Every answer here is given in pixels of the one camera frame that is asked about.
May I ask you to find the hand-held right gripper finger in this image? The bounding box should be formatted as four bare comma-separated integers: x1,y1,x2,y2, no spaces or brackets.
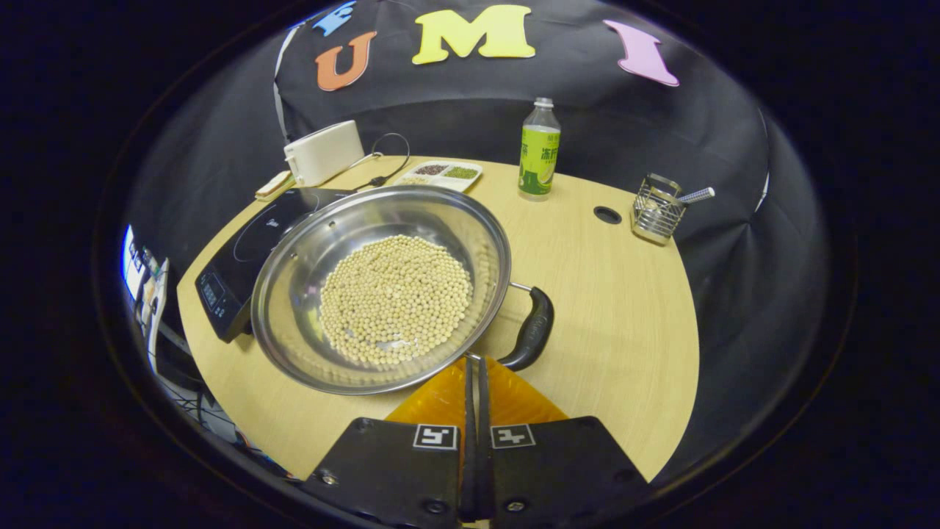
301,356,475,526
477,356,654,522

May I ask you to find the stainless steel pot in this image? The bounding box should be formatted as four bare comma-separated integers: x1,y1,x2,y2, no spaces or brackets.
251,185,555,396

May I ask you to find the black induction cooktop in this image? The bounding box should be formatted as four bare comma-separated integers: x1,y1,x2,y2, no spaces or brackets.
195,187,353,344

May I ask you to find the pile of soybeans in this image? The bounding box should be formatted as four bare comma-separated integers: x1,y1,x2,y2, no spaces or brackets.
319,235,474,366

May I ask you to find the white divided bean dish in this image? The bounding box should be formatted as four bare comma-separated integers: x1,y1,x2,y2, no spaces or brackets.
393,160,483,193

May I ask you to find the green label drink bottle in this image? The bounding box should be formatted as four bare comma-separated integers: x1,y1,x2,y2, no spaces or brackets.
518,97,562,201

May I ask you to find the white toaster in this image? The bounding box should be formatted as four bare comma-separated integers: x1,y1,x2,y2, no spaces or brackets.
283,120,366,187

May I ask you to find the metal wire utensil holder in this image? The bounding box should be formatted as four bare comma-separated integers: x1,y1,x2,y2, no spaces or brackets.
630,173,687,246

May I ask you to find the black power cable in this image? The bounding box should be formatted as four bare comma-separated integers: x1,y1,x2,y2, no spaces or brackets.
356,132,412,190

